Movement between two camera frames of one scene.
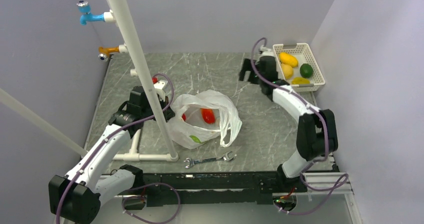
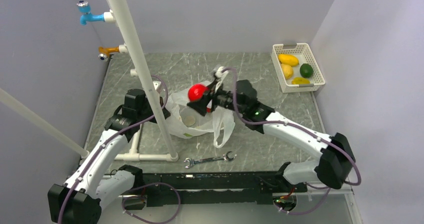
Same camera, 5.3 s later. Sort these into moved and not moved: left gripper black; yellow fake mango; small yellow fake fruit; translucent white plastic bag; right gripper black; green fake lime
Moved: translucent white plastic bag; right gripper black
Not moved: left gripper black; yellow fake mango; green fake lime; small yellow fake fruit
